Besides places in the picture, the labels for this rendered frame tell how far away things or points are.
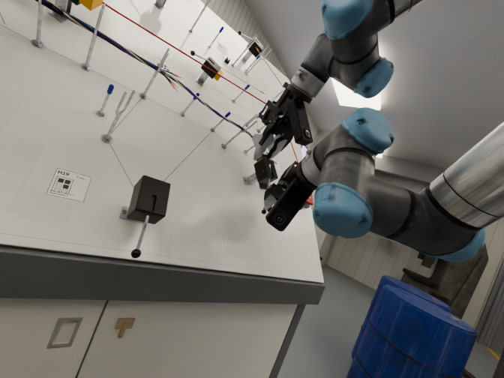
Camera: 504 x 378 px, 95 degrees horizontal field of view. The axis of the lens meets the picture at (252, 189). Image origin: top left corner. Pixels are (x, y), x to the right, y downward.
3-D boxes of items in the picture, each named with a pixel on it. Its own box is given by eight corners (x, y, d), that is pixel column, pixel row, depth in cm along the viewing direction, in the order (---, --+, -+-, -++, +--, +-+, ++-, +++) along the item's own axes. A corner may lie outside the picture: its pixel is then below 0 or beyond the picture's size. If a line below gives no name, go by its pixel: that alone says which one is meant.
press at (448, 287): (446, 327, 451) (490, 217, 452) (461, 348, 363) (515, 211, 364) (379, 293, 514) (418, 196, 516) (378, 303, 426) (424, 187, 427)
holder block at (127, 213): (106, 264, 37) (125, 250, 31) (124, 196, 43) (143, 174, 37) (136, 267, 40) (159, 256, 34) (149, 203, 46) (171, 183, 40)
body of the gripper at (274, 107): (274, 126, 69) (298, 88, 64) (290, 142, 64) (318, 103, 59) (256, 118, 64) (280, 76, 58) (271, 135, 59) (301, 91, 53)
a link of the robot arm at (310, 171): (339, 187, 41) (304, 158, 41) (322, 196, 45) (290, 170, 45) (350, 160, 45) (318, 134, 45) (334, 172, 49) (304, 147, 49)
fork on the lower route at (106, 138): (105, 144, 45) (128, 97, 36) (98, 136, 44) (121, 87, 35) (114, 140, 46) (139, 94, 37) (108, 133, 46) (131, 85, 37)
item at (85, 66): (89, 73, 48) (107, 13, 39) (79, 67, 47) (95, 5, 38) (92, 67, 49) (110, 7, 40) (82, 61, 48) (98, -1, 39)
